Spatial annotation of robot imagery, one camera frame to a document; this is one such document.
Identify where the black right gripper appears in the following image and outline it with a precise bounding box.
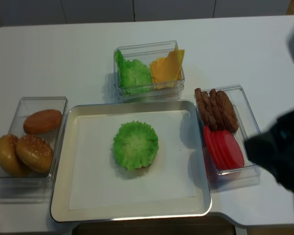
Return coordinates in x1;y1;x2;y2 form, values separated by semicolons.
244;110;294;193

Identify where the clear box lettuce and cheese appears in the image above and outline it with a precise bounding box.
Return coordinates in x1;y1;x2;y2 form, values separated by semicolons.
114;41;185;103

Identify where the brown patty leftmost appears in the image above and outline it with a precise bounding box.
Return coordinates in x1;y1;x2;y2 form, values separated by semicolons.
195;88;210;126

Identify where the left sesame bun top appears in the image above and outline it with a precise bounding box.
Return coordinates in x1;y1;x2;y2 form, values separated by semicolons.
0;134;32;177

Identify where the brown patty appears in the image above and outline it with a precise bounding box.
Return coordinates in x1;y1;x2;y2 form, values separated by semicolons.
195;88;210;126
209;89;225;130
216;91;239;133
201;92;218;131

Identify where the silver metal tray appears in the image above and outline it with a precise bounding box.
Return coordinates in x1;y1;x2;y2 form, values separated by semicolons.
50;100;212;222

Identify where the clear box patties and tomato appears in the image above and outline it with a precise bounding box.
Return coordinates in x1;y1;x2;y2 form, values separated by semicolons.
198;85;263;191

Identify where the sesame bun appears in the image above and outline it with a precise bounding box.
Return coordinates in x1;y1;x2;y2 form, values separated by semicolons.
0;134;32;177
16;135;53;173

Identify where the toasted bottom bun half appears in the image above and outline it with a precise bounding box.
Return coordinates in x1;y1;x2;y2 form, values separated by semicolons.
127;146;159;170

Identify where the brown patty rightmost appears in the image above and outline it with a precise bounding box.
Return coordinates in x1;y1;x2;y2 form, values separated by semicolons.
216;91;239;133

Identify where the yellow cheese slices stack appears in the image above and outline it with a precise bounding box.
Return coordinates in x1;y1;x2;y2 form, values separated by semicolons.
149;46;185;90

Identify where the right sesame bun top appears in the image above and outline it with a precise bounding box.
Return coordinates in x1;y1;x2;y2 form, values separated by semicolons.
16;135;53;173

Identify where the green lettuce leaf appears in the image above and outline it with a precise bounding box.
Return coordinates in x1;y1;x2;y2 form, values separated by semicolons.
114;50;152;94
113;121;159;171

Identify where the white paper tray liner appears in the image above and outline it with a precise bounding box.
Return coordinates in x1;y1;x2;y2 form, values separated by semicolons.
69;110;196;210

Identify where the orange bun bottom in box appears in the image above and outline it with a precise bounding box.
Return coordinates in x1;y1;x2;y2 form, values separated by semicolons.
23;109;62;135

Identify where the green lettuce leaf in box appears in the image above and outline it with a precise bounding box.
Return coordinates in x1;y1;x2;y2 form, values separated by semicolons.
114;50;152;94

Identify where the clear box with buns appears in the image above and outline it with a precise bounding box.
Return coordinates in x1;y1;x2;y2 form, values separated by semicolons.
0;96;69;188

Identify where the red tomato slices stack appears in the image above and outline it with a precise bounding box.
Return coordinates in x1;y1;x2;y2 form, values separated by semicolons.
203;126;245;170

